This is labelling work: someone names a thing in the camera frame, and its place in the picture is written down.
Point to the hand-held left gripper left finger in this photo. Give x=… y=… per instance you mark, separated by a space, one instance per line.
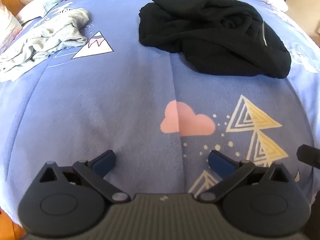
x=104 y=163

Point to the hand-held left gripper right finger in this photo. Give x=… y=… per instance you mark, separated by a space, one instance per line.
x=220 y=164

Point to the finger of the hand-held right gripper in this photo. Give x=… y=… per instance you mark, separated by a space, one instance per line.
x=308 y=155

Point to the black pants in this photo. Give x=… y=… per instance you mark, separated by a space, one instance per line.
x=212 y=30

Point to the blue printed blanket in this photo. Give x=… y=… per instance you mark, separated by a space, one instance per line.
x=112 y=105

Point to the grey crumpled garment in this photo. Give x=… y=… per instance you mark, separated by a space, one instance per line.
x=50 y=38

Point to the floral pillow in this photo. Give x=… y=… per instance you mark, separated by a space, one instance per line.
x=8 y=28

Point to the wooden headboard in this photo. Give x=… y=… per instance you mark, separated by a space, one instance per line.
x=10 y=1

